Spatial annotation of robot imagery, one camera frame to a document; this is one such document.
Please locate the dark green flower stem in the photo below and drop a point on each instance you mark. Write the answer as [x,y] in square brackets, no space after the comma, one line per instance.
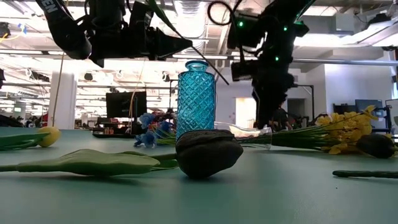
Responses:
[363,174]

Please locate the blue diamond-pattern glass vase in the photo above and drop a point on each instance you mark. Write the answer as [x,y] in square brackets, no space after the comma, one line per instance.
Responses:
[196,99]

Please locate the long ceiling light bar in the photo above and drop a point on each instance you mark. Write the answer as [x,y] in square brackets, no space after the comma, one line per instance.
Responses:
[202,57]

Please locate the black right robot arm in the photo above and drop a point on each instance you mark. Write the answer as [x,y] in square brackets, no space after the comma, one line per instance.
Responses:
[280,18]

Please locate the black monitor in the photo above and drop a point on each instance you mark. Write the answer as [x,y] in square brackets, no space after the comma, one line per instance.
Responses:
[124,104]

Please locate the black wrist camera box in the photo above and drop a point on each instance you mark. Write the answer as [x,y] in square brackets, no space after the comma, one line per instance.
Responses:
[244,71]

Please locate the grey desk monitor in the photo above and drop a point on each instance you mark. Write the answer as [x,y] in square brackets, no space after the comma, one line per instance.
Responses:
[363,104]

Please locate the clear glass vase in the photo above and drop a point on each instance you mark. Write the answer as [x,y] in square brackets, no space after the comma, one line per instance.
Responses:
[252,132]

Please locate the yellow artificial tulip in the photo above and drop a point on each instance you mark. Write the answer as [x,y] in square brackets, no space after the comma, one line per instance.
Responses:
[168,17]
[49,136]

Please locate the person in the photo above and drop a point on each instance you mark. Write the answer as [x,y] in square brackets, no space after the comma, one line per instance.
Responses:
[284,119]

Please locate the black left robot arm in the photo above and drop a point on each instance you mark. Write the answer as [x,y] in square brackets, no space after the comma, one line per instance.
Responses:
[66,31]

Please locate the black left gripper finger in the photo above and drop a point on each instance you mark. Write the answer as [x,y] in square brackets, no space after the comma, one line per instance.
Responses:
[174,45]

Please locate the white pillar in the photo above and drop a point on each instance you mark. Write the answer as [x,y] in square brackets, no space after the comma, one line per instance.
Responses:
[63,102]

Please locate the dark blue artificial tulip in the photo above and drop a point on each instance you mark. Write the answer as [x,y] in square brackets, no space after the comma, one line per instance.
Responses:
[376,146]

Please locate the yellow small-blossom flower bunch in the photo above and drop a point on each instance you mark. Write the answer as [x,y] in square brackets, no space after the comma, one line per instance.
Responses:
[388,136]
[345,124]

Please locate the silver ribbed ceiling duct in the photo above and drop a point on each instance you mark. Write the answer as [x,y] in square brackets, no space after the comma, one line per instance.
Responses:
[194,12]

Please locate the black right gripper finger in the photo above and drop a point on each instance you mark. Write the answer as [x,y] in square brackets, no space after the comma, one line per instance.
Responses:
[267,115]

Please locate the blue blossom flower bunch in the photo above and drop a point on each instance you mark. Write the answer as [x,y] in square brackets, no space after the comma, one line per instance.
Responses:
[148,139]

